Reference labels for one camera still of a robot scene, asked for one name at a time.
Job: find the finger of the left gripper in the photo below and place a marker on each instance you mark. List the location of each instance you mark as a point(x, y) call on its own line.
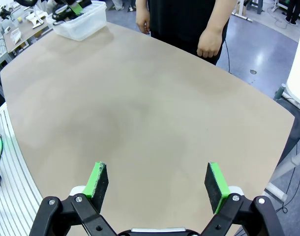
point(86, 2)
point(75, 7)

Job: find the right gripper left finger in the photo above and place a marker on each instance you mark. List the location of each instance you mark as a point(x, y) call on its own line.
point(87, 211)

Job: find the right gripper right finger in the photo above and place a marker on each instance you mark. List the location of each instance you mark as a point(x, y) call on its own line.
point(226, 211)

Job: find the person's left forearm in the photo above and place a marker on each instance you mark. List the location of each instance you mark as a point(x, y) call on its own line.
point(221, 19)

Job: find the person's right forearm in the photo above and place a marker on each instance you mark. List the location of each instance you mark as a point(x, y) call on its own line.
point(141, 6)

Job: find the person's right hand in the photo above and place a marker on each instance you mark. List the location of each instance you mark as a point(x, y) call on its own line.
point(143, 22)

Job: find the person's left hand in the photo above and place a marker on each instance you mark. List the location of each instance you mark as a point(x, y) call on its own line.
point(209, 45)

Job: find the clear plastic storage container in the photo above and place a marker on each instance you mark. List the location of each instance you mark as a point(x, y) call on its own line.
point(86, 27)

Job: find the white plastic stand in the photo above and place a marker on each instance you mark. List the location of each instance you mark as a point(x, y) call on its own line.
point(37, 18)

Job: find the brown side table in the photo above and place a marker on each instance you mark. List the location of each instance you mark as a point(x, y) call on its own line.
point(24, 30)

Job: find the white table leg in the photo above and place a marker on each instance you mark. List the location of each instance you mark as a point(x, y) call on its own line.
point(285, 167)

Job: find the white slatted base panel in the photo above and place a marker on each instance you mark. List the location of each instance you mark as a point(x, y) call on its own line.
point(12, 196)

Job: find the person in black t-shirt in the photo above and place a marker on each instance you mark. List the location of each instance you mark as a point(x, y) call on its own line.
point(179, 19)

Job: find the person in dark trousers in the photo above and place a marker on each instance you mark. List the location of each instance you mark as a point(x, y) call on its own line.
point(293, 12)

